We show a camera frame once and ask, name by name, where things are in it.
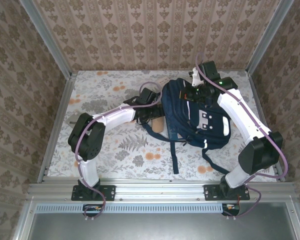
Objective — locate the brown cork glasses case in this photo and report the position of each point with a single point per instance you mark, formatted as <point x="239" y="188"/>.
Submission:
<point x="158" y="125"/>

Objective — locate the navy blue backpack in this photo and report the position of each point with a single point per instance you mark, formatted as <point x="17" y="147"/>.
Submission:
<point x="202" y="140"/>

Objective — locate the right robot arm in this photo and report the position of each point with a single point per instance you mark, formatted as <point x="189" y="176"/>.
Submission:
<point x="240" y="112"/>

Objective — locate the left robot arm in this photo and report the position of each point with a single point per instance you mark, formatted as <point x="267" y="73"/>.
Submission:
<point x="120" y="116"/>

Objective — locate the grey metal panel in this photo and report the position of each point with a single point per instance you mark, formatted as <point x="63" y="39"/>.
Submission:
<point x="165" y="227"/>

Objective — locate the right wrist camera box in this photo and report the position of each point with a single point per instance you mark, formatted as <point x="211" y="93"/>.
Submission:
<point x="196" y="78"/>

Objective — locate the thin aluminium table rail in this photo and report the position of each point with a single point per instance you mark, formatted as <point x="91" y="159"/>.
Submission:
<point x="130" y="71"/>

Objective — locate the aluminium table side rail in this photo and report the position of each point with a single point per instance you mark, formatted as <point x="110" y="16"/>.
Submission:
<point x="257" y="105"/>
<point x="62" y="105"/>

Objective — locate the aluminium frame post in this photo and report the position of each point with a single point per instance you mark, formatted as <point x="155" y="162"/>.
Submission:
<point x="267" y="35"/>
<point x="47" y="42"/>

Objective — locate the wide aluminium frame rail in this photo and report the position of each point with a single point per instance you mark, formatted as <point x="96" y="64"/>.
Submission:
<point x="160" y="191"/>

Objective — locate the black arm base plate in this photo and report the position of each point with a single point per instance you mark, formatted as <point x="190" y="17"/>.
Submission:
<point x="107" y="192"/>
<point x="211" y="192"/>

